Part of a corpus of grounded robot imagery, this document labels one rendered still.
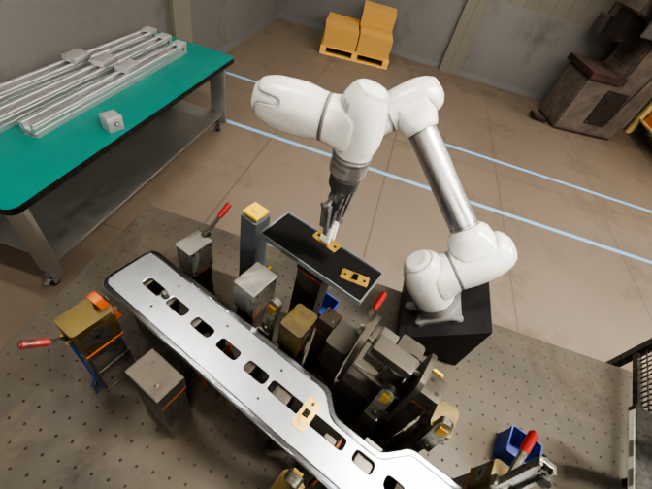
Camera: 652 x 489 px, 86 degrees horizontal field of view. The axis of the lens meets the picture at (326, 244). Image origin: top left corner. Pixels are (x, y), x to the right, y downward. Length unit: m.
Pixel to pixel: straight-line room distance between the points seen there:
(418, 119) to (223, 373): 0.99
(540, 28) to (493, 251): 5.77
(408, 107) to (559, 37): 5.78
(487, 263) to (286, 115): 0.85
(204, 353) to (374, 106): 0.75
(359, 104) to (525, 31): 6.19
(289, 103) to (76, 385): 1.09
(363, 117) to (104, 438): 1.14
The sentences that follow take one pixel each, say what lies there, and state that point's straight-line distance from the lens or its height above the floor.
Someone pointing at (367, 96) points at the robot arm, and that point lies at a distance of 0.72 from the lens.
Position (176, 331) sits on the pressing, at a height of 1.00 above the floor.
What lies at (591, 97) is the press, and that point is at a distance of 6.33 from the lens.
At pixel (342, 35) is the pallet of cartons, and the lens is 5.95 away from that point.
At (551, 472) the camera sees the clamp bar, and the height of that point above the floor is 1.21.
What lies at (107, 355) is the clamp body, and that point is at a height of 0.88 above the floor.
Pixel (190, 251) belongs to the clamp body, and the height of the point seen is 1.06.
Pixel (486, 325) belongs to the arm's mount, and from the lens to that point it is 1.39.
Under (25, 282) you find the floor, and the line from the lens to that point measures 2.66.
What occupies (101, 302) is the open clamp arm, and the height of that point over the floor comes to 1.09.
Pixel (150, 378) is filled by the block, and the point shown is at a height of 1.03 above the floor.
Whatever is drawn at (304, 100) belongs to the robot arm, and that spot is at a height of 1.62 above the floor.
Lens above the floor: 1.95
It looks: 47 degrees down
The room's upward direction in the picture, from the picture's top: 17 degrees clockwise
